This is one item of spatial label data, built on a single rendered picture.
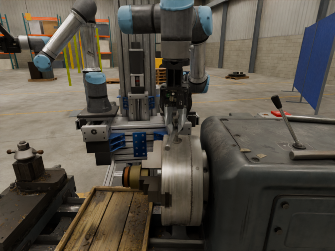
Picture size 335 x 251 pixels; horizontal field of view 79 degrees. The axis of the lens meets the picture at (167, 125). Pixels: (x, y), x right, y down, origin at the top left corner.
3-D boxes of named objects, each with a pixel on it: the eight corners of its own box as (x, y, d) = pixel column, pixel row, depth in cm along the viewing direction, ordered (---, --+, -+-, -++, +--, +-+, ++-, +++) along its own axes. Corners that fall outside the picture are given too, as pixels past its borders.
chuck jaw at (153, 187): (171, 175, 71) (171, 191, 59) (171, 188, 72) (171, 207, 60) (140, 174, 71) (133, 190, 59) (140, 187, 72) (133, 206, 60)
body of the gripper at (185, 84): (158, 110, 52) (157, 62, 47) (163, 100, 60) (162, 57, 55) (188, 111, 52) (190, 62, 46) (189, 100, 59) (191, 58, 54)
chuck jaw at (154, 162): (171, 170, 78) (172, 140, 82) (171, 168, 73) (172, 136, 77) (142, 169, 78) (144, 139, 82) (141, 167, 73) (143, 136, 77)
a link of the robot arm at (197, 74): (187, 82, 137) (180, 0, 90) (209, 82, 134) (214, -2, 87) (185, 96, 131) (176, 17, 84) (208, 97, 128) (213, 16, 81)
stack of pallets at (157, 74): (163, 81, 1088) (162, 67, 1063) (170, 83, 1015) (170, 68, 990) (140, 82, 1036) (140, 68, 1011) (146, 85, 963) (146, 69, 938)
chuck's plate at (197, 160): (192, 183, 95) (195, 121, 82) (199, 247, 66) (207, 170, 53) (184, 182, 95) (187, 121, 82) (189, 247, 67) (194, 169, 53)
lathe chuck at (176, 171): (184, 182, 95) (187, 121, 82) (188, 247, 67) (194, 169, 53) (165, 182, 95) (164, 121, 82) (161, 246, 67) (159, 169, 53)
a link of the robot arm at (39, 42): (52, 51, 117) (49, 35, 114) (30, 51, 112) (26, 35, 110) (52, 51, 124) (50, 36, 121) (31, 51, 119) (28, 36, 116)
